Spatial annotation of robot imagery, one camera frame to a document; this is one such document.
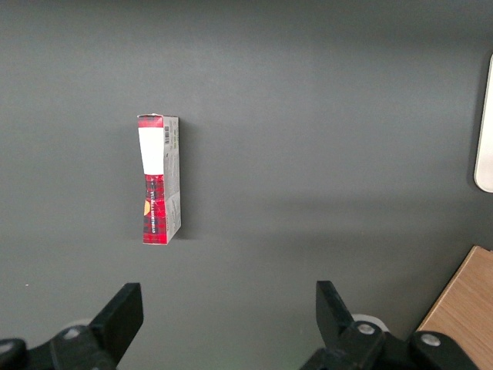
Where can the wooden drawer cabinet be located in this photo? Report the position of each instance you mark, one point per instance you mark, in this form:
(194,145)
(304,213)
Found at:
(466,300)

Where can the red and grey carton box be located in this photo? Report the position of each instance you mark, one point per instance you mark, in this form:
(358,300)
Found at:
(158,185)

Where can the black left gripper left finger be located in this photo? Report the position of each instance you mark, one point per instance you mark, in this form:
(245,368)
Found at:
(96,339)

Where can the beige plastic tray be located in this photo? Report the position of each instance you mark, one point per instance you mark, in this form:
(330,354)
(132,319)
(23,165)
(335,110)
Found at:
(486,146)

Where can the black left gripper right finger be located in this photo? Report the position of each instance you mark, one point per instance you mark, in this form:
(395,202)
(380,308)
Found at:
(346,347)

